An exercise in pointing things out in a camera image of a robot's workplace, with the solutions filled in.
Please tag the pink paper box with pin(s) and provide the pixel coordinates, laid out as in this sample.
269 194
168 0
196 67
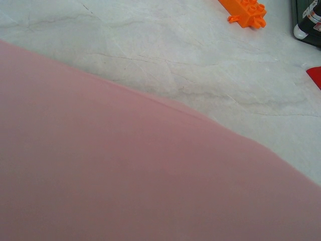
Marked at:
100 163

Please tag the orange toy chassis brick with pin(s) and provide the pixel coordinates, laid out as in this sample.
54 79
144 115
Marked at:
248 12

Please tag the red curved toy brick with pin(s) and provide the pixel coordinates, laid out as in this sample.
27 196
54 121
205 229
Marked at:
316 77

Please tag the black ribbed carry case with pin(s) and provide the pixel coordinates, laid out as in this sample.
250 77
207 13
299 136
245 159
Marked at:
309 30

